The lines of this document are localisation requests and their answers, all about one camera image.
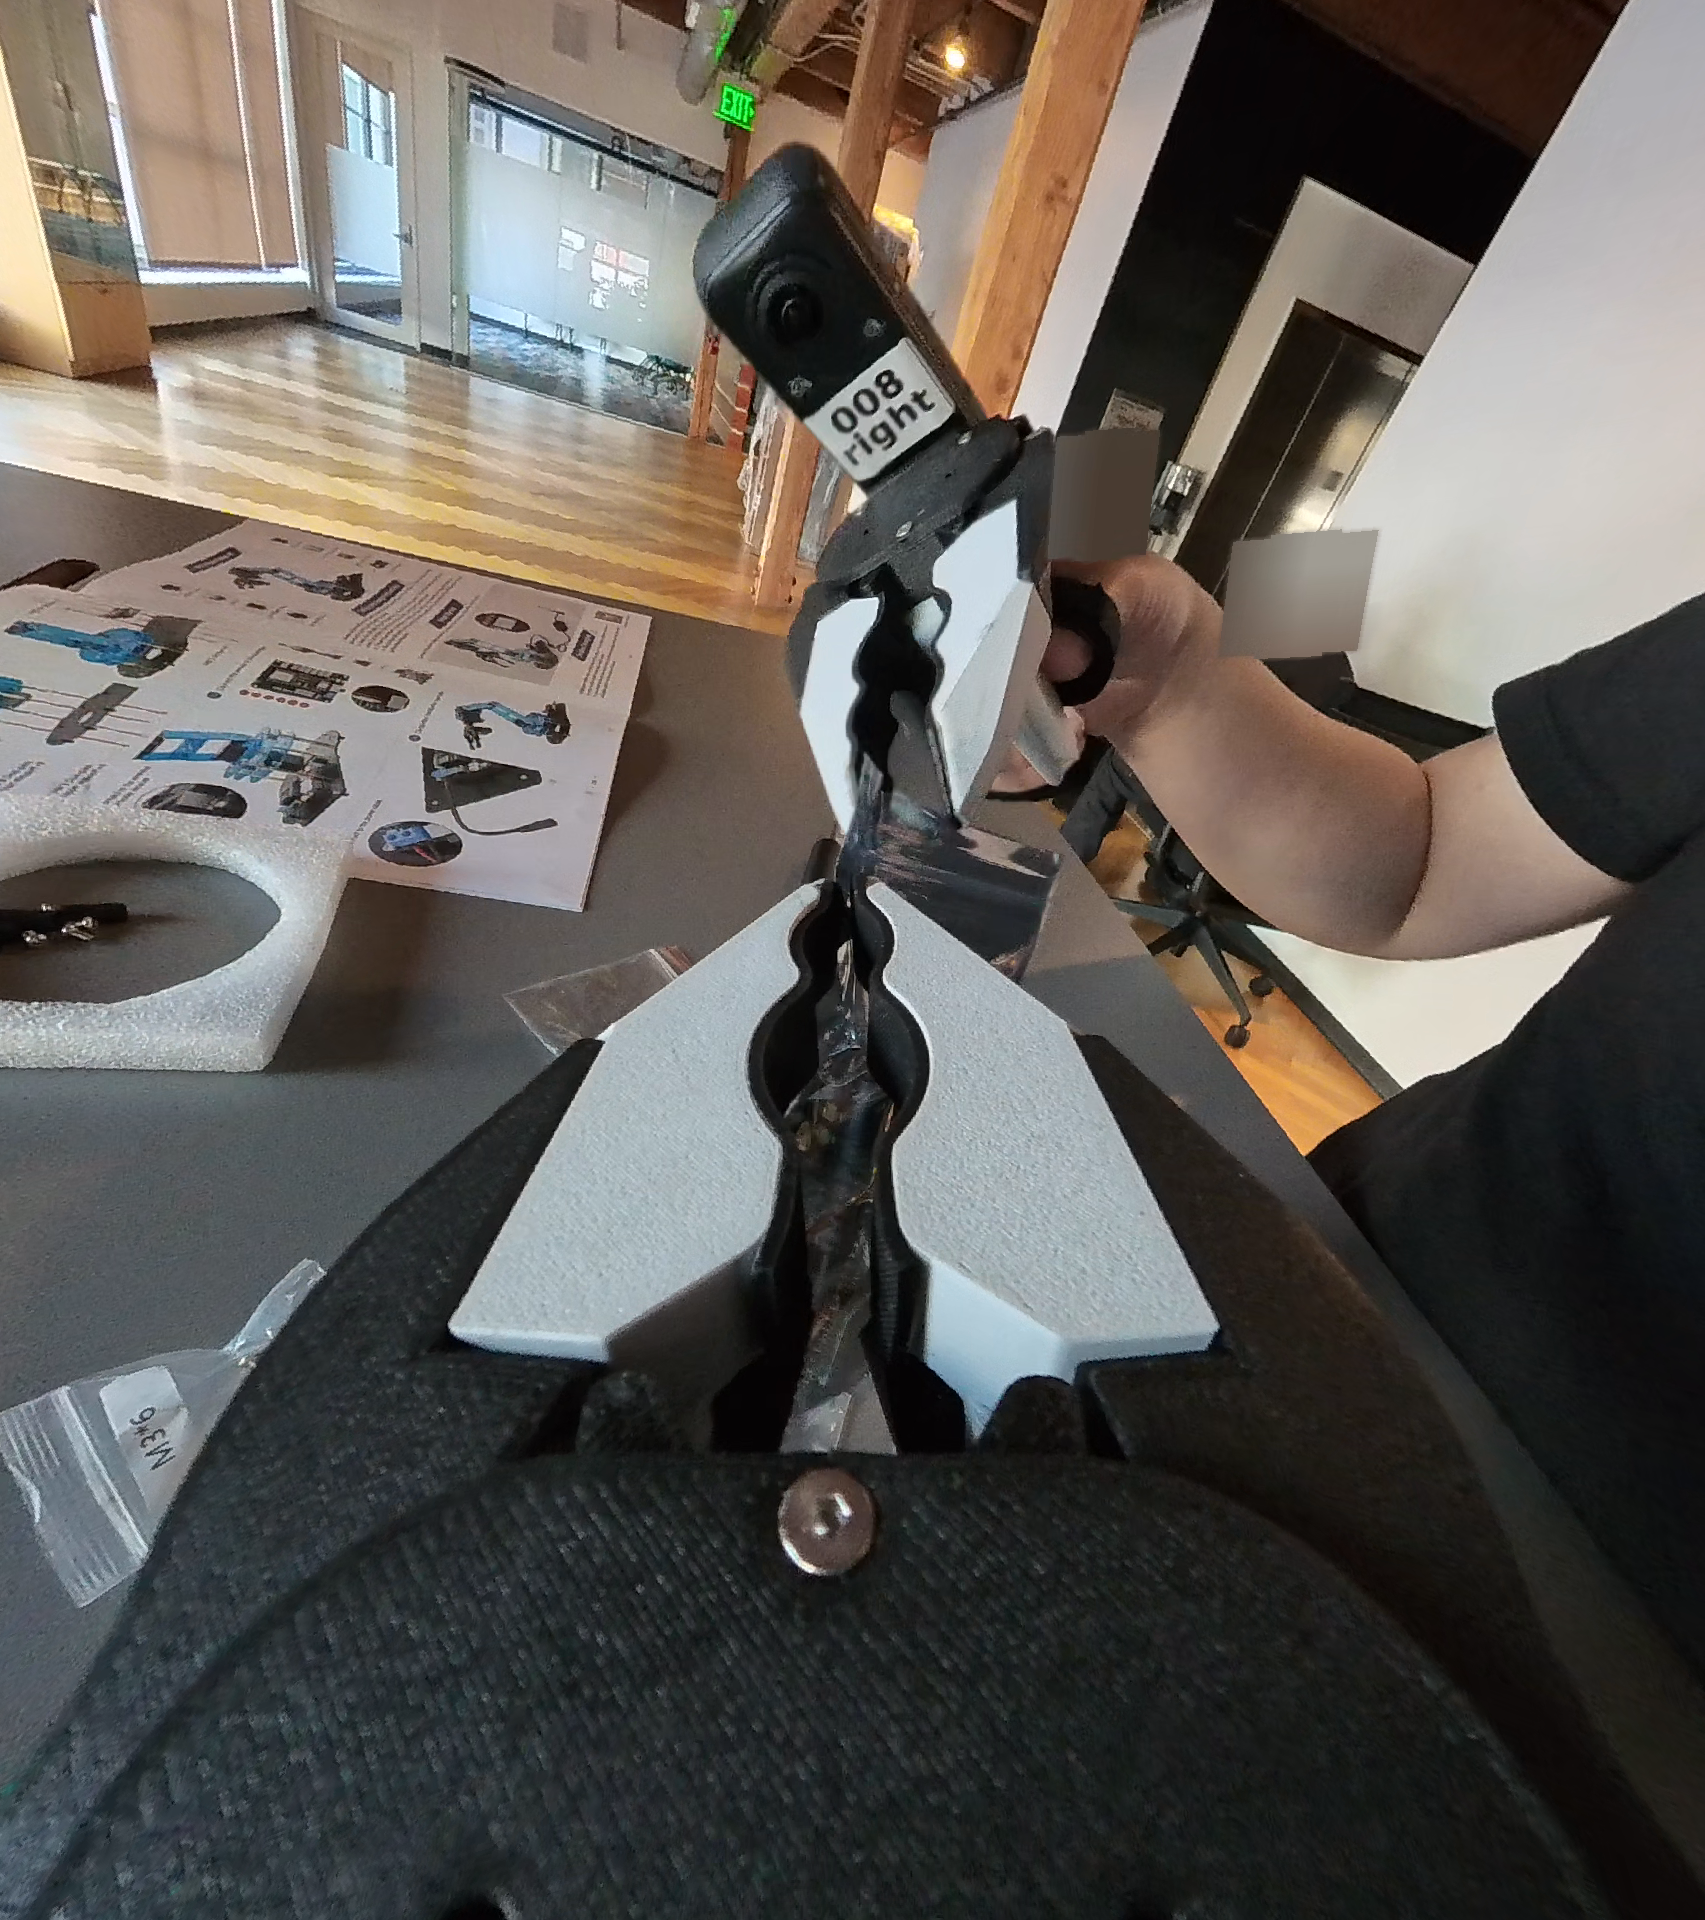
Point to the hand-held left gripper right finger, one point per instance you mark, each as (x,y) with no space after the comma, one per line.
(1047,1187)

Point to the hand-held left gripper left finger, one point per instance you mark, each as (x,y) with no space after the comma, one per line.
(643,1187)

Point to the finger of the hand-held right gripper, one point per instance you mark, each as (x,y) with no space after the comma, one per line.
(979,677)
(839,707)

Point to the dark parts bag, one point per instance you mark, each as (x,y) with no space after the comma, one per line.
(854,1111)

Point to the dark grey desk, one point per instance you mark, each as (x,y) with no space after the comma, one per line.
(253,1171)

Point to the person's right hand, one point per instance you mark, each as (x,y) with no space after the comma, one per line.
(1154,646)

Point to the green exit sign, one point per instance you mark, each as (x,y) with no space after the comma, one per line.
(738,107)

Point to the white foam tray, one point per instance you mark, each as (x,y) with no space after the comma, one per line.
(223,1006)

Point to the printed instruction manual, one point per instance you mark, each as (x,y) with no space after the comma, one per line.
(344,707)

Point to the scattered small clear zip bags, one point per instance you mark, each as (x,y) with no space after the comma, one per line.
(120,1441)

